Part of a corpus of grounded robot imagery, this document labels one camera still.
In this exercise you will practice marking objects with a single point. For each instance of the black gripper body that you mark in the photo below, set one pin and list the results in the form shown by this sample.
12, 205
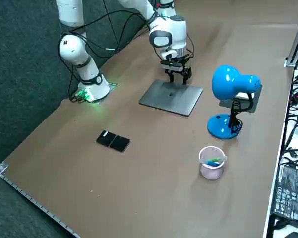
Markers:
174, 65

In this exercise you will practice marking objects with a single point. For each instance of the silver laptop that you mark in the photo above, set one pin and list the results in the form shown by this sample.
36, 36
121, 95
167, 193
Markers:
178, 104

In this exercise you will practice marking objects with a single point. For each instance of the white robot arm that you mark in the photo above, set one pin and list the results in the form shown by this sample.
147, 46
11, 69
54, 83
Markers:
72, 49
168, 5

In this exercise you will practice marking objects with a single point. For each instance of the blue desk lamp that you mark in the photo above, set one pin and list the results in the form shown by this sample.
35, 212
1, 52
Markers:
225, 79

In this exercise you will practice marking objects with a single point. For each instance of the black flip phone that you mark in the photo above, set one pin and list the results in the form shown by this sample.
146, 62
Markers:
112, 141

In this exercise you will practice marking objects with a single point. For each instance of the green pen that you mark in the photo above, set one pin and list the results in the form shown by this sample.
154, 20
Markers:
214, 161

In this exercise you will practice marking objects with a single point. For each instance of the black labelled power supply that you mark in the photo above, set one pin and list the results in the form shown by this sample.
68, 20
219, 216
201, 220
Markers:
291, 193

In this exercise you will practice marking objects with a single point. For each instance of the steel arm base plate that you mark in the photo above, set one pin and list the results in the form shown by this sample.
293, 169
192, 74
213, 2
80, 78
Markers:
112, 85

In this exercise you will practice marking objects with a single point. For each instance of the aluminium frame rail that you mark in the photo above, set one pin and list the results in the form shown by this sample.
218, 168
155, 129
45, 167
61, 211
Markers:
293, 49

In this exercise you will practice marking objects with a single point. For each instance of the aluminium table edge rail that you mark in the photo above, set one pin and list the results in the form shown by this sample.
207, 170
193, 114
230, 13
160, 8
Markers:
27, 196

